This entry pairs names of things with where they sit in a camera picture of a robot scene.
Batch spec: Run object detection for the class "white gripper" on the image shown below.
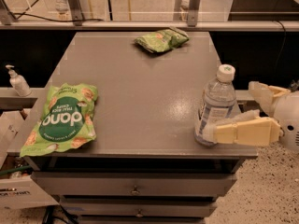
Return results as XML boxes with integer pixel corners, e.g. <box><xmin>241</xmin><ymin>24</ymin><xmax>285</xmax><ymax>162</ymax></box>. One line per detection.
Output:
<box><xmin>203</xmin><ymin>81</ymin><xmax>299</xmax><ymax>152</ymax></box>

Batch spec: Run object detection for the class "clear plastic water bottle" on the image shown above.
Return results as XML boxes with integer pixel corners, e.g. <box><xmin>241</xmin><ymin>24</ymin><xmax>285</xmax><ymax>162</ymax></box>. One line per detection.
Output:
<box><xmin>194</xmin><ymin>64</ymin><xmax>236</xmax><ymax>147</ymax></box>

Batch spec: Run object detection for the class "white pump dispenser bottle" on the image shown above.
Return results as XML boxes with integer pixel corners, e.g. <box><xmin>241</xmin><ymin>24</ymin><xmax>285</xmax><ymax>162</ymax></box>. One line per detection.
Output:
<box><xmin>6</xmin><ymin>64</ymin><xmax>31</xmax><ymax>97</ymax></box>

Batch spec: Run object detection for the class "small green snack bag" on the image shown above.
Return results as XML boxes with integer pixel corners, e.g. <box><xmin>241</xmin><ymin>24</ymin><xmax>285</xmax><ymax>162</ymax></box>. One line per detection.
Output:
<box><xmin>134</xmin><ymin>27</ymin><xmax>189</xmax><ymax>53</ymax></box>

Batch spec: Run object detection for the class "grey drawer cabinet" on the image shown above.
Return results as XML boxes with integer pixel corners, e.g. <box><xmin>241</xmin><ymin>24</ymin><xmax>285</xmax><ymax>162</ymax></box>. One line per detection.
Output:
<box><xmin>29</xmin><ymin>32</ymin><xmax>257</xmax><ymax>224</ymax></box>

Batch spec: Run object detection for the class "large green chips bag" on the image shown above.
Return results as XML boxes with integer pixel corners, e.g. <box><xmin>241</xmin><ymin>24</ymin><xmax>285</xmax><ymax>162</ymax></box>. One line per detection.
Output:
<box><xmin>20</xmin><ymin>83</ymin><xmax>98</xmax><ymax>157</ymax></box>

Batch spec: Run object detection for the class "white cardboard box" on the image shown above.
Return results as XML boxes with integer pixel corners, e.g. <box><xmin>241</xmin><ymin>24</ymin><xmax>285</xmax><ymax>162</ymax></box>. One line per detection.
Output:
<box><xmin>0</xmin><ymin>108</ymin><xmax>58</xmax><ymax>209</ymax></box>

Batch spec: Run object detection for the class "metal railing frame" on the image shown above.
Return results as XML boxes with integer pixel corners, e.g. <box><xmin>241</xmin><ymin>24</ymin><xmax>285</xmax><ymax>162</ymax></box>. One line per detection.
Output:
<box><xmin>0</xmin><ymin>0</ymin><xmax>299</xmax><ymax>32</ymax></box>

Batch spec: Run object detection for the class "black cable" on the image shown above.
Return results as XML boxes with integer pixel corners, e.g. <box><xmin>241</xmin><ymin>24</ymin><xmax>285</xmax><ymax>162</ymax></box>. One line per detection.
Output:
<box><xmin>8</xmin><ymin>12</ymin><xmax>104</xmax><ymax>23</ymax></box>

